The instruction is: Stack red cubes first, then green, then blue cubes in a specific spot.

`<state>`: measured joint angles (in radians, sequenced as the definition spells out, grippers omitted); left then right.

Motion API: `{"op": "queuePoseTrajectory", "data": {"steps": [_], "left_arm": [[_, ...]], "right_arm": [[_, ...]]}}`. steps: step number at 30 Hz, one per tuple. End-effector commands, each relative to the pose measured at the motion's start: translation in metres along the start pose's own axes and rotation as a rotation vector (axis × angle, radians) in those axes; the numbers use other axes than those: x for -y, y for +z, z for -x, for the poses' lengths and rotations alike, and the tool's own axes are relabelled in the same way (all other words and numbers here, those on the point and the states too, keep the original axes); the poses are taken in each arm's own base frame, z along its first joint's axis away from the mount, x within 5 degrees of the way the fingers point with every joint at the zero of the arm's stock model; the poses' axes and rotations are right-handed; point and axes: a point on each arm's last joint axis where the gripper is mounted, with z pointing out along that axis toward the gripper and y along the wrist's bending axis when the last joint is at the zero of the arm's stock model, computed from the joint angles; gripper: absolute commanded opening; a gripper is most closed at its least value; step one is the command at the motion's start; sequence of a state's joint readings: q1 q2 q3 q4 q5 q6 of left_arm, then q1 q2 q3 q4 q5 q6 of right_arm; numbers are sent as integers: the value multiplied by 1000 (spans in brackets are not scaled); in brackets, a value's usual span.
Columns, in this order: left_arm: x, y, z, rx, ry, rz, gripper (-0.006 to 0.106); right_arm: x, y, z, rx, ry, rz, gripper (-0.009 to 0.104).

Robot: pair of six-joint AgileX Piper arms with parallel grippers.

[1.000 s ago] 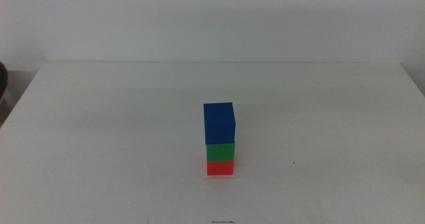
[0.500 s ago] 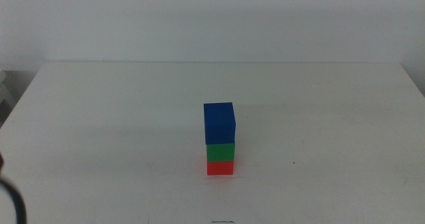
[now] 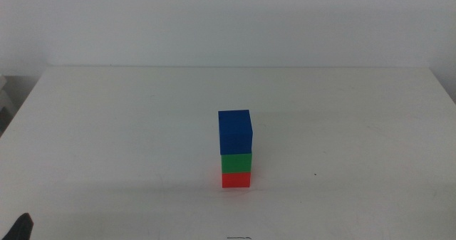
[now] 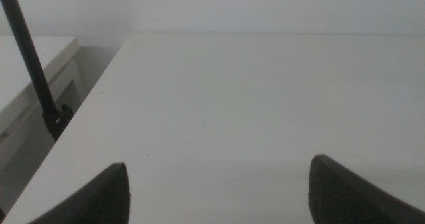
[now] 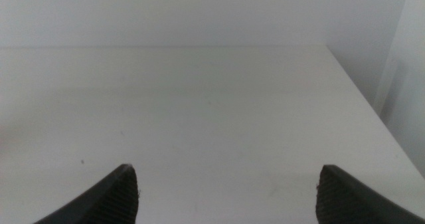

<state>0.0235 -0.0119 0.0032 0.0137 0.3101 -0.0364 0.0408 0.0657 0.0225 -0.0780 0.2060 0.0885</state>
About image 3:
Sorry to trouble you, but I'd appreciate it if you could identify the green cube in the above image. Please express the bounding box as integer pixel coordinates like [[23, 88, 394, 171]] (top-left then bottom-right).
[[220, 152, 253, 174]]

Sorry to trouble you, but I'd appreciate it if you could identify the blue cube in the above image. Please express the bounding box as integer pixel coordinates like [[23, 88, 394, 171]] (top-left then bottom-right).
[[217, 109, 254, 156]]

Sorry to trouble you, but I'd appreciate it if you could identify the red cube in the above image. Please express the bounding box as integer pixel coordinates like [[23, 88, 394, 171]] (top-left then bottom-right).
[[222, 172, 252, 189]]

